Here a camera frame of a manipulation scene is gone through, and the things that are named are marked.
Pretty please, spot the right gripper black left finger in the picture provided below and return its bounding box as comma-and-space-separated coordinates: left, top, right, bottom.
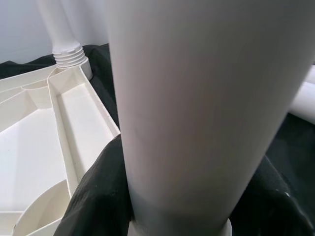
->
53, 133, 134, 236

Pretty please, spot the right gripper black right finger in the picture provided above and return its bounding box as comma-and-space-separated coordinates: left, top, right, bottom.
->
230, 154, 315, 236

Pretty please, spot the white plastic table top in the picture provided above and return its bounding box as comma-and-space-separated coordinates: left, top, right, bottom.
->
0, 58, 121, 236

